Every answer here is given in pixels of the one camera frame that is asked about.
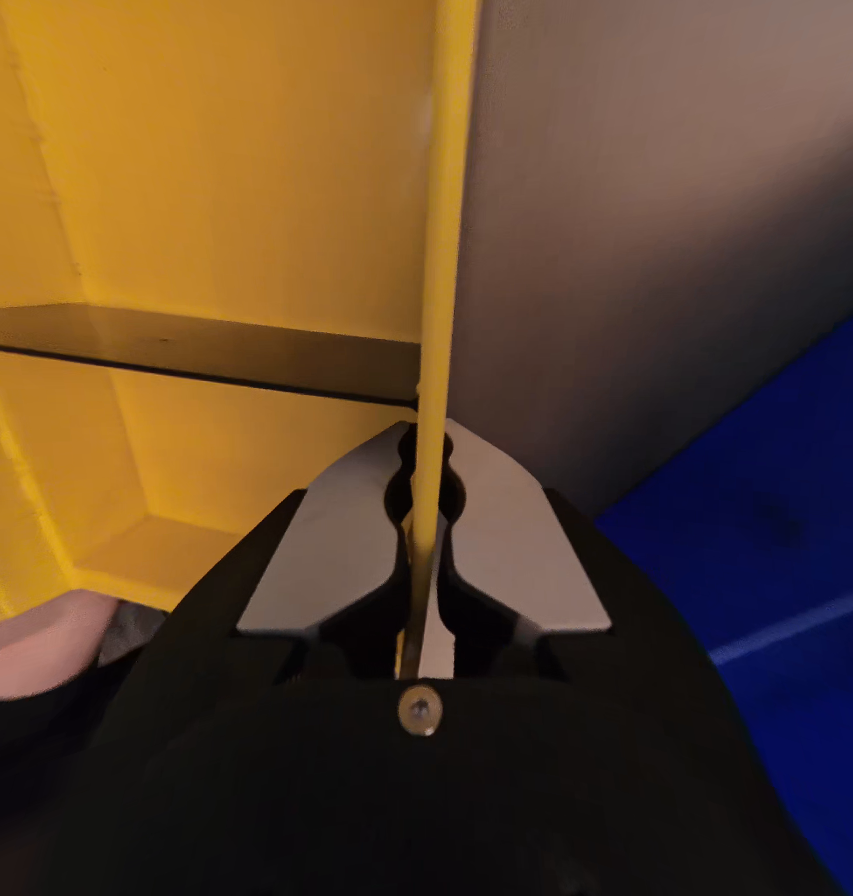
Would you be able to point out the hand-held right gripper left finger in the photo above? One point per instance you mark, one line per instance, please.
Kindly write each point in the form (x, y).
(321, 553)

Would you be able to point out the blue plastic bin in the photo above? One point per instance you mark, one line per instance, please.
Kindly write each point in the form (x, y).
(783, 525)

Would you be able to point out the yellow plastic bin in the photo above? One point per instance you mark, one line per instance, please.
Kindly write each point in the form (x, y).
(223, 175)

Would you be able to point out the person's bare leg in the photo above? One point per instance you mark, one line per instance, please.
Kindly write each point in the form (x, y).
(34, 644)

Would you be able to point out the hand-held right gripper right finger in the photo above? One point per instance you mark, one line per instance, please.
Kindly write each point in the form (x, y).
(524, 553)

